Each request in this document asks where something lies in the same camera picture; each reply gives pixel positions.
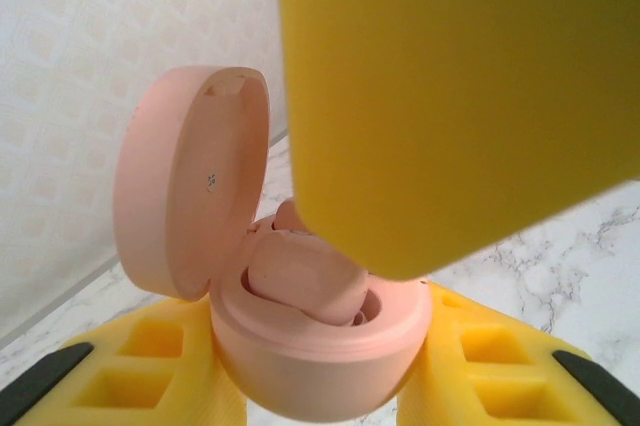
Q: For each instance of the pink earbud charging case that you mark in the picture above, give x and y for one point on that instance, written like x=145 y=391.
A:
x=190 y=171

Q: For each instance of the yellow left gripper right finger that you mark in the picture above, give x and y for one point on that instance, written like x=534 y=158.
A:
x=450 y=406

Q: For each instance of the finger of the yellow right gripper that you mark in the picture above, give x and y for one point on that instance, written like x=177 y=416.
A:
x=450 y=96

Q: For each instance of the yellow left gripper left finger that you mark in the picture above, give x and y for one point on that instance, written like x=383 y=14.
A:
x=150 y=406

